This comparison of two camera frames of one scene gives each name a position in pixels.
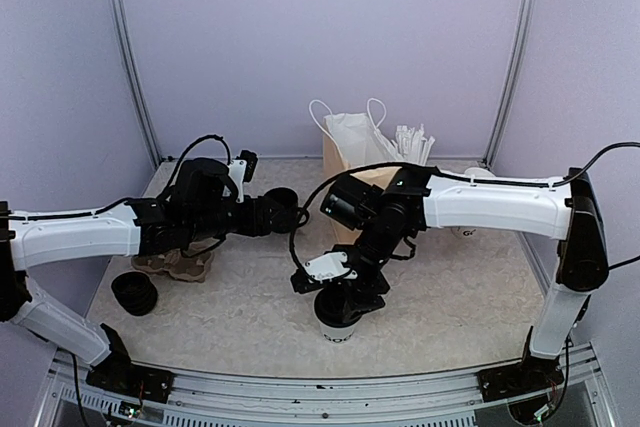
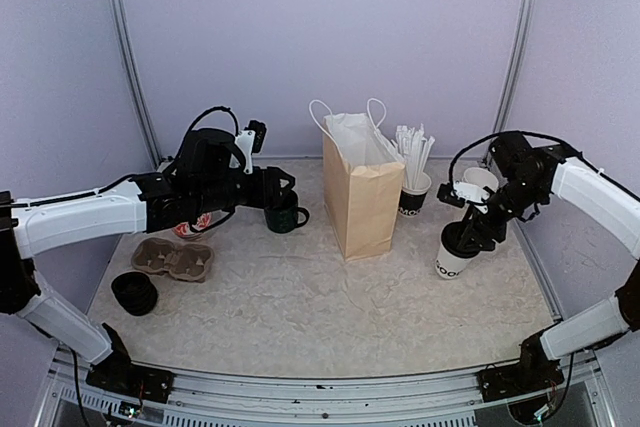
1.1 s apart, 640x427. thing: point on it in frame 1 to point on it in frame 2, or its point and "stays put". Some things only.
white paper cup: (338, 334) to (449, 265)
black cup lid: (338, 306) to (458, 240)
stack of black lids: (135, 291) stays put
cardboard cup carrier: (194, 267) stays put
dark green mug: (285, 215) stays put
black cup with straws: (412, 144) stays put
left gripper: (264, 225) to (267, 192)
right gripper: (370, 302) to (479, 225)
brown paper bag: (356, 139) stays put
